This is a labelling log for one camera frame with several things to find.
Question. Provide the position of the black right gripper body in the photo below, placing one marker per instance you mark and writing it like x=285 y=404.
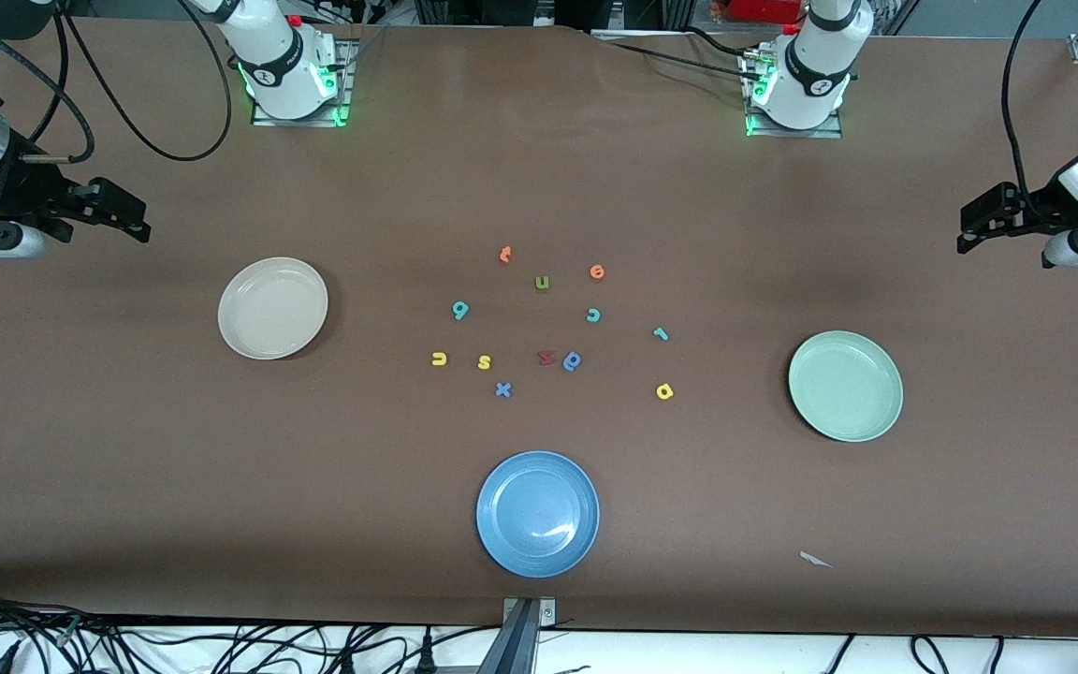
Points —
x=7 y=189

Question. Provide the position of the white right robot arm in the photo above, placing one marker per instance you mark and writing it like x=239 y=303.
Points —
x=282 y=65

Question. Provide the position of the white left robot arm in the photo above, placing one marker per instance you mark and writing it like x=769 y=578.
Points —
x=815 y=65

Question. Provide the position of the beige plate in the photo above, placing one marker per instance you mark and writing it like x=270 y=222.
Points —
x=272 y=309

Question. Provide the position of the pale green plate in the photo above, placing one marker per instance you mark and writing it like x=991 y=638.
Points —
x=846 y=386

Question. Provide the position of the red box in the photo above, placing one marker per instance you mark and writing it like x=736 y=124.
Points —
x=764 y=9

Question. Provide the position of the teal letter g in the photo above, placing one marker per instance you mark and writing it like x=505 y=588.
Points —
x=460 y=310

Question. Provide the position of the white paper scrap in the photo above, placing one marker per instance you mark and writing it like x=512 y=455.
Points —
x=813 y=559

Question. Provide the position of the blue letter a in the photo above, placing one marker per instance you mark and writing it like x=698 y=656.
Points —
x=574 y=361

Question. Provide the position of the blue plate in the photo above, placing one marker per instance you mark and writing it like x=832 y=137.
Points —
x=537 y=513

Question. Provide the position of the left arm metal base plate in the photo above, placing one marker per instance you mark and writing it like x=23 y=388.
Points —
x=796 y=133

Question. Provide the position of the grey camera mount pole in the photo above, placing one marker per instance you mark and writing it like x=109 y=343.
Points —
x=513 y=646

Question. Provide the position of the silver metal bracket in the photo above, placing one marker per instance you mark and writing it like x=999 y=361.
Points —
x=548 y=613

